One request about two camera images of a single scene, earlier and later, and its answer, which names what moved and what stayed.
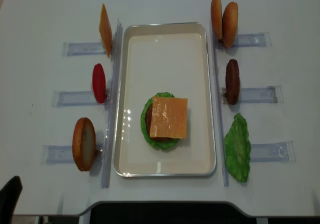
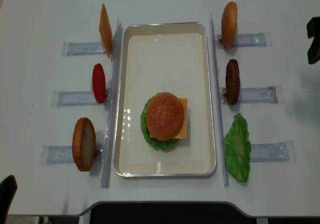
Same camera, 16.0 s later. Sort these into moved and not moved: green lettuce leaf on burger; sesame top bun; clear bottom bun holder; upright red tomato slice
Moved: sesame top bun
Not moved: clear bottom bun holder; upright red tomato slice; green lettuce leaf on burger
